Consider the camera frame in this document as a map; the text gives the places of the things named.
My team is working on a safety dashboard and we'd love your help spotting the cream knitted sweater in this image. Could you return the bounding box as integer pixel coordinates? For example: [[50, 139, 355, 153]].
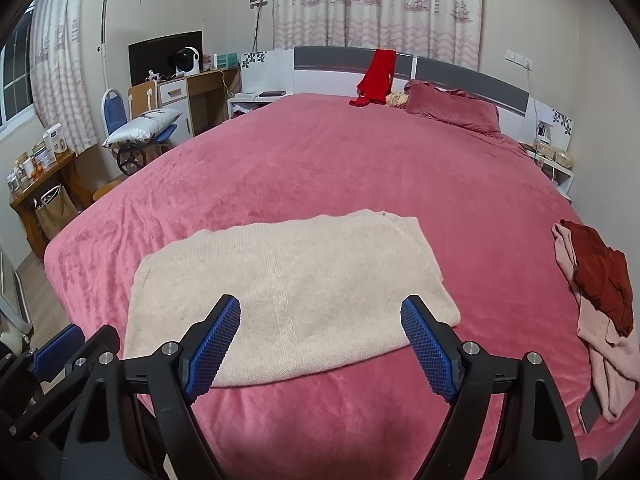
[[124, 209, 461, 388]]

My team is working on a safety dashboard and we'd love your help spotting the blue folding chair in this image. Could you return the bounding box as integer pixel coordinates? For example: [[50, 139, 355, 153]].
[[101, 81, 181, 177]]

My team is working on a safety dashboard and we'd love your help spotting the smartphone on bed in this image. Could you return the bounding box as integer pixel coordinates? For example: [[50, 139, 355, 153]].
[[577, 387, 602, 434]]

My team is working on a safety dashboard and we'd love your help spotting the brown paper bag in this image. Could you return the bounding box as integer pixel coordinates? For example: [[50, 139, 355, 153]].
[[35, 184, 79, 240]]

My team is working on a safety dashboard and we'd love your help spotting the brown side table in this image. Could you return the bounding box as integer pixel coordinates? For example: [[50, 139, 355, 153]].
[[9, 148, 93, 261]]

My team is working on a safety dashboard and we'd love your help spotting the light pink garment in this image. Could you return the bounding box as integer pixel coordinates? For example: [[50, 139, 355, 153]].
[[552, 222, 639, 422]]

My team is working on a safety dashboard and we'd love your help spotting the pink bed blanket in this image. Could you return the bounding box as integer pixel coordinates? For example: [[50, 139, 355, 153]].
[[43, 91, 640, 480]]

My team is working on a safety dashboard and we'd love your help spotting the dark red garment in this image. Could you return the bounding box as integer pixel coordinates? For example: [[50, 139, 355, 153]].
[[560, 220, 634, 337]]

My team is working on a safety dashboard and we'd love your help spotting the white pillow on chair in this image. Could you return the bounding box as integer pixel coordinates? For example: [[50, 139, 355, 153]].
[[103, 108, 181, 148]]

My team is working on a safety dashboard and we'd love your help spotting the right white nightstand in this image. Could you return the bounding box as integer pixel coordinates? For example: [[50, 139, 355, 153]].
[[516, 96, 576, 196]]

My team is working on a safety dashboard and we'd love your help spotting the white nightstand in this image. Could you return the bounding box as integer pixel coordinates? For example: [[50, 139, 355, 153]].
[[227, 90, 288, 119], [516, 96, 576, 196]]

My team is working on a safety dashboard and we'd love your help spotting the side window curtain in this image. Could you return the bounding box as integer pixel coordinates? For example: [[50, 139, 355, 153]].
[[29, 0, 98, 154]]

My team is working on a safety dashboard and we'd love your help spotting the wooden desk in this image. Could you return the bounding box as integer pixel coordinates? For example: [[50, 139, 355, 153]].
[[125, 67, 241, 146]]

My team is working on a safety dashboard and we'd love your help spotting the left white nightstand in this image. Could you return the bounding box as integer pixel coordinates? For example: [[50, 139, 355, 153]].
[[227, 90, 288, 119]]

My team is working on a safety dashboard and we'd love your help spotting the pink pillow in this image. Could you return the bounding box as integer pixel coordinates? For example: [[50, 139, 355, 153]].
[[405, 79, 501, 136]]

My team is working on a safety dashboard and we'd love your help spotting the small beige plush toy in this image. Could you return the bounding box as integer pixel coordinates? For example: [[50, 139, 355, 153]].
[[385, 92, 409, 108]]

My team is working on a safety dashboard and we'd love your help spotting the white desk fan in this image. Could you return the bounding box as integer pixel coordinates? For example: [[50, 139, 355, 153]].
[[176, 47, 200, 77]]

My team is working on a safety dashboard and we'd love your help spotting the red garment on headboard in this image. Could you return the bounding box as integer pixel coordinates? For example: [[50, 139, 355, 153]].
[[349, 49, 396, 107]]

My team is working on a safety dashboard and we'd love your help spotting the grey white headboard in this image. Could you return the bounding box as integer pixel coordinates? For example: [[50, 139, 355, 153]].
[[239, 47, 529, 141]]

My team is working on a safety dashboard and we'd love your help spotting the patterned window curtain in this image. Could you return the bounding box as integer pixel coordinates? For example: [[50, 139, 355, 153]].
[[273, 0, 483, 70]]

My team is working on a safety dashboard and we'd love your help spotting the wall power socket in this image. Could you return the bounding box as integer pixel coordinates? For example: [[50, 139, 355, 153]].
[[504, 50, 533, 72]]

